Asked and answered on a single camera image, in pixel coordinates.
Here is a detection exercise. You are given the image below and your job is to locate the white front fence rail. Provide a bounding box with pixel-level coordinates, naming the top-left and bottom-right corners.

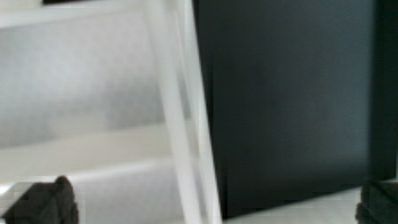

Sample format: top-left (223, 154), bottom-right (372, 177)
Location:
top-left (225, 188), bottom-right (361, 224)

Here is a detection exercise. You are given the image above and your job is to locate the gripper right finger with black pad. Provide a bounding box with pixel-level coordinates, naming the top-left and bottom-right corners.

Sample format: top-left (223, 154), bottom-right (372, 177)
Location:
top-left (356, 181), bottom-right (398, 224)

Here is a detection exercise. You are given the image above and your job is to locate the white cabinet body box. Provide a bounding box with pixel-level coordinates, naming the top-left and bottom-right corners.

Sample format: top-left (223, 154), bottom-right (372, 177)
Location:
top-left (0, 0), bottom-right (223, 224)

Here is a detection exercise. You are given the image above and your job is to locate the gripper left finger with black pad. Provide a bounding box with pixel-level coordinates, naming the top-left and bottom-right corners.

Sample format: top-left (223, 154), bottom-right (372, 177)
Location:
top-left (0, 176), bottom-right (81, 224)

